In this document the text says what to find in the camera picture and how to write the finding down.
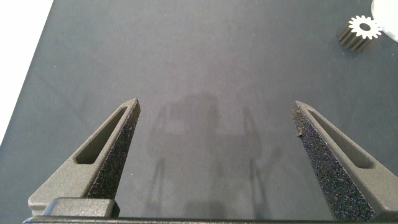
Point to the small steel planetary gear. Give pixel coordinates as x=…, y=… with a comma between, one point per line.
x=356, y=28

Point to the round white carrier plate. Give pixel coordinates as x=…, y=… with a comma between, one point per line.
x=388, y=15

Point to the dark mat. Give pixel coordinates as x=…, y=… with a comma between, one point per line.
x=202, y=56

